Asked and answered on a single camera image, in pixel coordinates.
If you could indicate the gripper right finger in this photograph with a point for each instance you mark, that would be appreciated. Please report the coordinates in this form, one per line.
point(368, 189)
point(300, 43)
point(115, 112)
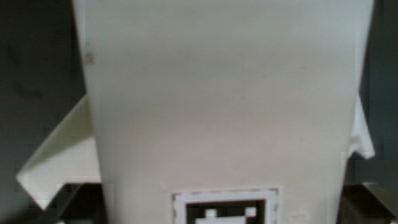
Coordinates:
point(377, 205)

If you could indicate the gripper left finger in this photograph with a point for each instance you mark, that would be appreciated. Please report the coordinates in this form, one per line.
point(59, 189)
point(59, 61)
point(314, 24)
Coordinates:
point(59, 204)

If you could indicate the small white cabinet top block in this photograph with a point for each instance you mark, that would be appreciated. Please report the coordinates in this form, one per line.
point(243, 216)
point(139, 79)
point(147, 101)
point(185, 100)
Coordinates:
point(222, 87)

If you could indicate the white cabinet body box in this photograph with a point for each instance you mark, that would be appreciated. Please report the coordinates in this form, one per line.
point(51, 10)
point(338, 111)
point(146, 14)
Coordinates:
point(59, 160)

